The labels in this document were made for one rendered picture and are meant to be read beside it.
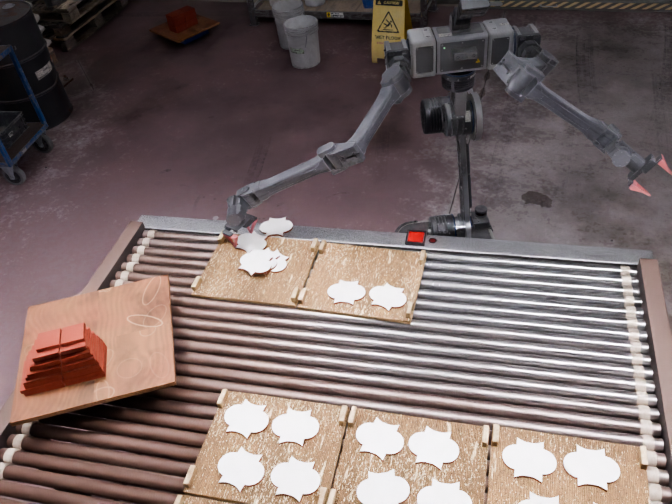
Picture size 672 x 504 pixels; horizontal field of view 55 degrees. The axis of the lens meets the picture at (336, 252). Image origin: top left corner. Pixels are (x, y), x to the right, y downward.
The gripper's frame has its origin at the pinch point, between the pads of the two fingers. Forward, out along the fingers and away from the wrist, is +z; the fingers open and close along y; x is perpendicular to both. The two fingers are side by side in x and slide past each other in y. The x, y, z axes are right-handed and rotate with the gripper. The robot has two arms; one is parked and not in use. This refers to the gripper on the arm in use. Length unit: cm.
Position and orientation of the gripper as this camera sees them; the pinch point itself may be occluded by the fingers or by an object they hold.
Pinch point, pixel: (242, 238)
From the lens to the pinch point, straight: 264.1
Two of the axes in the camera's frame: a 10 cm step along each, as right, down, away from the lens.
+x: -8.2, -3.3, 4.6
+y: 5.6, -5.8, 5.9
